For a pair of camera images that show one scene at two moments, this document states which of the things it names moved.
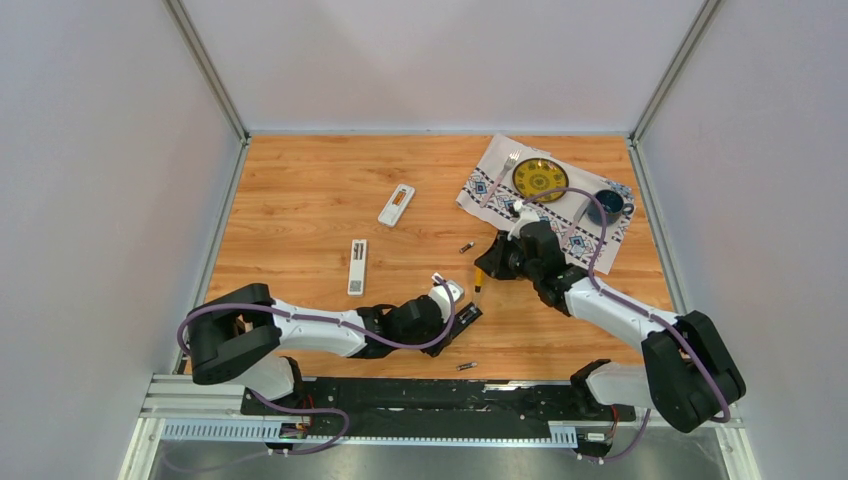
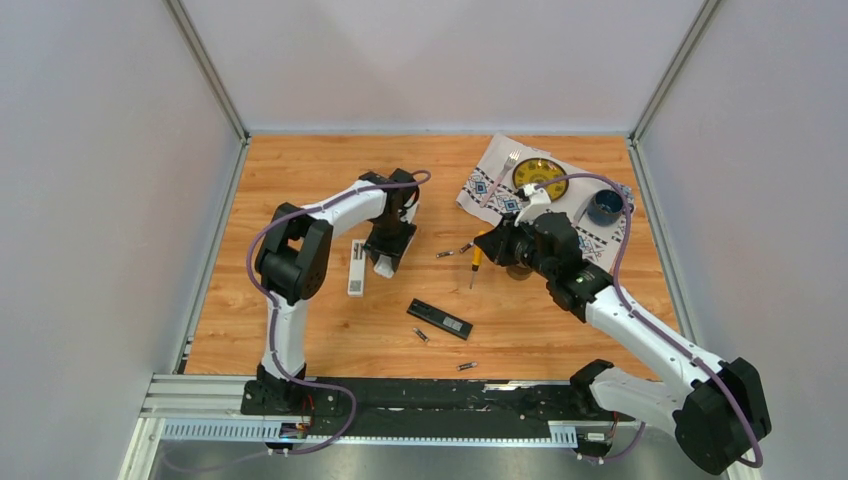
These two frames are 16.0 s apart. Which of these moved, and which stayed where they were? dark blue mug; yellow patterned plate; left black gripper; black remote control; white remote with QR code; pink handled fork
Moved: left black gripper; black remote control
Stayed: dark blue mug; yellow patterned plate; white remote with QR code; pink handled fork
